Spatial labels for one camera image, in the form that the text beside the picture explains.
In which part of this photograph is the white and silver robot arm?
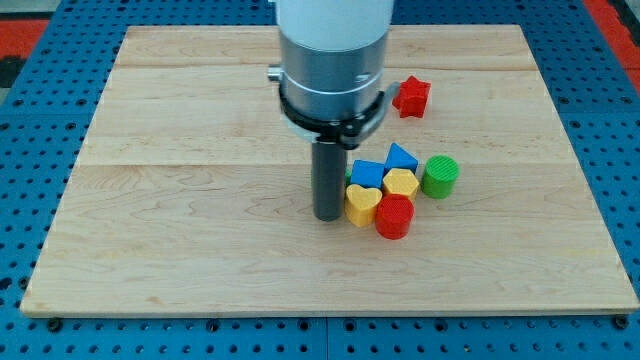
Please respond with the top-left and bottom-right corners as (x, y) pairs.
(268, 0), (399, 150)

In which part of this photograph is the red star block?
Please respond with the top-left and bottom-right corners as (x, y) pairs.
(392, 75), (431, 118)

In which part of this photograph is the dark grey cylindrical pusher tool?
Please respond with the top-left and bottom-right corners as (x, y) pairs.
(311, 143), (347, 222)

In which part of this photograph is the green block behind pusher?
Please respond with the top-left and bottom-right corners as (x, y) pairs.
(344, 168), (352, 187)

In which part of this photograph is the yellow heart block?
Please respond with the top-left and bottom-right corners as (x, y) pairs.
(344, 184), (383, 227)

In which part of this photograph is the blue cube block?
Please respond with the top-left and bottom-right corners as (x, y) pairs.
(350, 160), (384, 189)

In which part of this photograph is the blue triangle block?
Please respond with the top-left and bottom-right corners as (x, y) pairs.
(384, 143), (419, 173)

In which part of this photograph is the red cylinder block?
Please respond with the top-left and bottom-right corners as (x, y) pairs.
(375, 194), (415, 240)

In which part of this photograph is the yellow hexagon block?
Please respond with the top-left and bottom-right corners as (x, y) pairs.
(382, 168), (420, 202)

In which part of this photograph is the green cylinder block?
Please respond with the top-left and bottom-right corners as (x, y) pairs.
(421, 155), (459, 199)

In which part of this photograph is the light wooden board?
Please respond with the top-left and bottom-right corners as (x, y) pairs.
(21, 25), (639, 318)

